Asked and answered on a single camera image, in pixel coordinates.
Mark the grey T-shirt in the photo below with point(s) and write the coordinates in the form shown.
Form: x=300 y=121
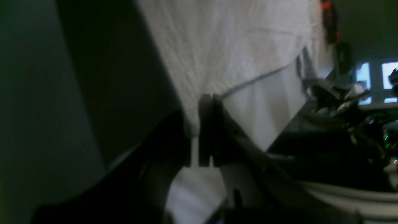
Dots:
x=253 y=53

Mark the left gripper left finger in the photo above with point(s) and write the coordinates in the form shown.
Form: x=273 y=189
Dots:
x=136 y=191

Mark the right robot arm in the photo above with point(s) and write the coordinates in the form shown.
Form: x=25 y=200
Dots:
x=371 y=130

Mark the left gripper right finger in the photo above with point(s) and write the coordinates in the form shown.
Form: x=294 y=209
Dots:
x=258 y=190

